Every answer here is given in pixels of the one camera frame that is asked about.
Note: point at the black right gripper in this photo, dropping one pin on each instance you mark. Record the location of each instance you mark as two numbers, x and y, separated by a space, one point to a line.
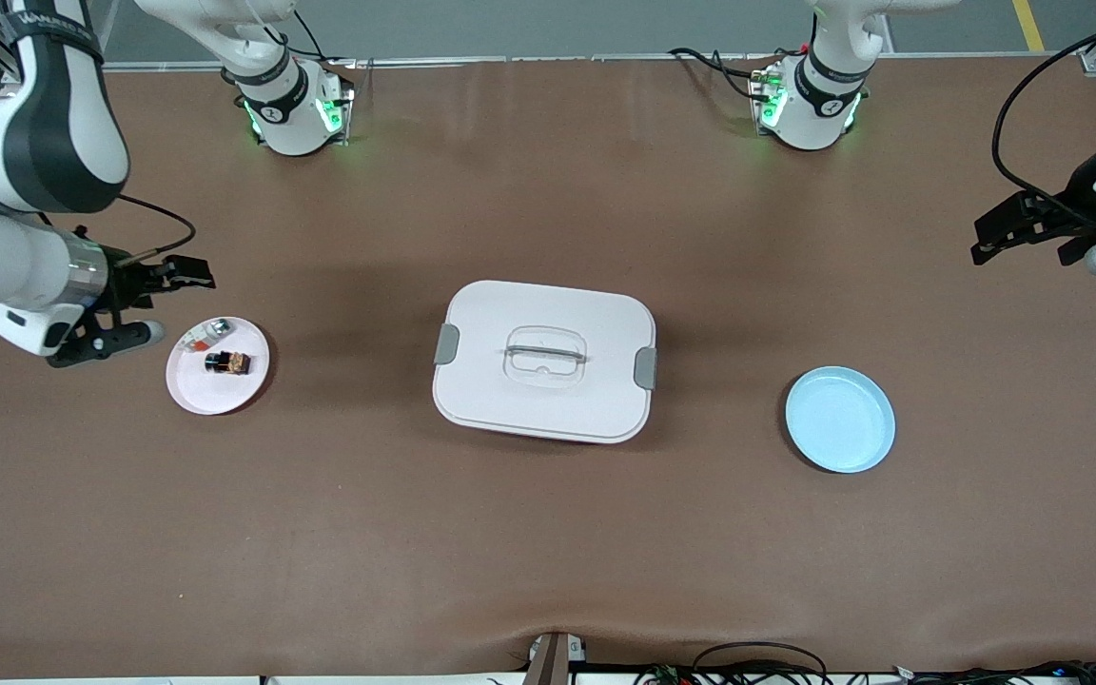
125 284

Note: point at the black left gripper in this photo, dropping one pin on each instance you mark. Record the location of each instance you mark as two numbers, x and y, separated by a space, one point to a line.
1075 203

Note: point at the orange and black switch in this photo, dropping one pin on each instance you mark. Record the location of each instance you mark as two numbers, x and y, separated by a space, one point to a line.
227 362

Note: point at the pink round plate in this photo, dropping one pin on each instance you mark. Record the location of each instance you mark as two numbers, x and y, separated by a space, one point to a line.
220 395

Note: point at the light blue round plate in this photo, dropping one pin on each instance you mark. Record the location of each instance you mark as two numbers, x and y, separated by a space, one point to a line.
838 419

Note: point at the white lidded storage box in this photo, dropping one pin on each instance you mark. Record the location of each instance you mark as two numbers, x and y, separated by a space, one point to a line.
510 400

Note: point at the brown table mat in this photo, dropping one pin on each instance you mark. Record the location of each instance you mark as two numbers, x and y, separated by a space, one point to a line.
548 533

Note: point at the red and clear switch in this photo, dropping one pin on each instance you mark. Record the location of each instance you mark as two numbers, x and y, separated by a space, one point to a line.
205 336

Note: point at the silver table edge rail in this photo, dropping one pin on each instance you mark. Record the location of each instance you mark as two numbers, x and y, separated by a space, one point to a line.
548 57

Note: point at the brown camera mount post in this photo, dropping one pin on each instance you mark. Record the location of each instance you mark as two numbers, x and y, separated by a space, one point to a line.
553 661

